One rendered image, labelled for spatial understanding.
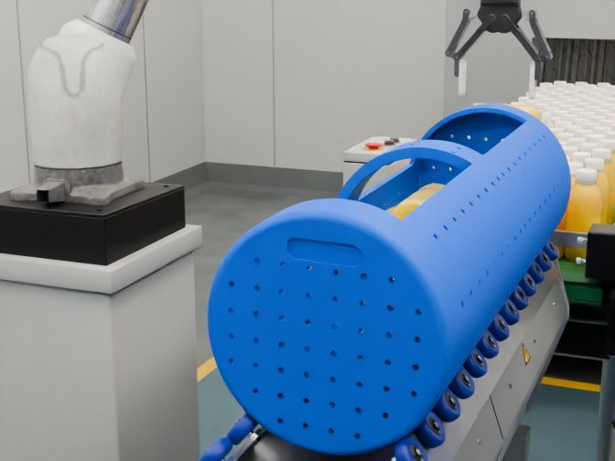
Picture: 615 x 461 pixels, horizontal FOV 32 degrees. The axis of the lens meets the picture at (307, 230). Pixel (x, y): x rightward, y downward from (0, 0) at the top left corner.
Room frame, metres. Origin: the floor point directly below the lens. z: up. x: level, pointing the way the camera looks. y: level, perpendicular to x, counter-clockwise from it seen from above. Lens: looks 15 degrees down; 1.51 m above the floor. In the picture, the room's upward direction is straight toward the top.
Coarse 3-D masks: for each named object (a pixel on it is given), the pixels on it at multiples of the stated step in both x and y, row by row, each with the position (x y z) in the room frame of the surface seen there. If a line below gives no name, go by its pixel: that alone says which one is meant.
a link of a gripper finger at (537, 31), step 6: (534, 12) 2.05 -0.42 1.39; (534, 18) 2.05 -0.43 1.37; (534, 24) 2.05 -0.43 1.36; (534, 30) 2.05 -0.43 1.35; (540, 30) 2.05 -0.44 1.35; (534, 36) 2.05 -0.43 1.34; (540, 36) 2.05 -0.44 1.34; (540, 42) 2.04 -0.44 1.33; (546, 42) 2.06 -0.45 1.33; (540, 48) 2.04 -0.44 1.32; (546, 48) 2.04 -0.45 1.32; (546, 54) 2.04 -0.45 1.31; (552, 54) 2.06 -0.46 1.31
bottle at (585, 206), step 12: (576, 180) 2.08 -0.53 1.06; (576, 192) 2.06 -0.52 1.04; (588, 192) 2.05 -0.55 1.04; (600, 192) 2.07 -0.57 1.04; (576, 204) 2.05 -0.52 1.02; (588, 204) 2.04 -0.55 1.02; (600, 204) 2.06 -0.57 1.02; (576, 216) 2.05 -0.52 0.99; (588, 216) 2.04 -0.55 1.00; (600, 216) 2.06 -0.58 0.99; (576, 228) 2.05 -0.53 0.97; (588, 228) 2.04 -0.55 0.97; (576, 252) 2.05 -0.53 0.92
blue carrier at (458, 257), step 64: (448, 128) 1.95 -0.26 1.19; (512, 128) 1.91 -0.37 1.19; (384, 192) 1.77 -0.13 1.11; (448, 192) 1.31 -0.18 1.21; (512, 192) 1.49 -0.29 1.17; (256, 256) 1.15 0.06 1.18; (320, 256) 1.12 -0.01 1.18; (384, 256) 1.09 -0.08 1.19; (448, 256) 1.16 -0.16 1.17; (512, 256) 1.39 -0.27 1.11; (256, 320) 1.15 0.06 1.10; (320, 320) 1.12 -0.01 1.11; (384, 320) 1.09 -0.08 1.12; (448, 320) 1.08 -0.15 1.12; (256, 384) 1.15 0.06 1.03; (320, 384) 1.12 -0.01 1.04; (384, 384) 1.09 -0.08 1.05; (448, 384) 1.14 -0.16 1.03; (320, 448) 1.12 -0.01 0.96
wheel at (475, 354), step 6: (474, 348) 1.38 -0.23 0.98; (474, 354) 1.37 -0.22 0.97; (480, 354) 1.38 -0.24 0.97; (468, 360) 1.35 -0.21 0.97; (474, 360) 1.35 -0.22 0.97; (480, 360) 1.37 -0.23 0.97; (468, 366) 1.35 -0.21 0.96; (474, 366) 1.35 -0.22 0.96; (480, 366) 1.36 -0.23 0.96; (486, 366) 1.37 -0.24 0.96; (474, 372) 1.35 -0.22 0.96; (480, 372) 1.35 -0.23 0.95; (486, 372) 1.36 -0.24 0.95
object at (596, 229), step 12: (600, 228) 1.93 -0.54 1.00; (612, 228) 1.93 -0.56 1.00; (588, 240) 1.91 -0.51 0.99; (600, 240) 1.90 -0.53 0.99; (612, 240) 1.89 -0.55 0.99; (588, 252) 1.91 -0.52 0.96; (600, 252) 1.90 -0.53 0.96; (612, 252) 1.89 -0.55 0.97; (588, 264) 1.91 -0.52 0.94; (600, 264) 1.90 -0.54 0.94; (612, 264) 1.89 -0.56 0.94; (588, 276) 1.91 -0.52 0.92; (600, 276) 1.90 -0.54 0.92; (612, 276) 1.89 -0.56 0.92
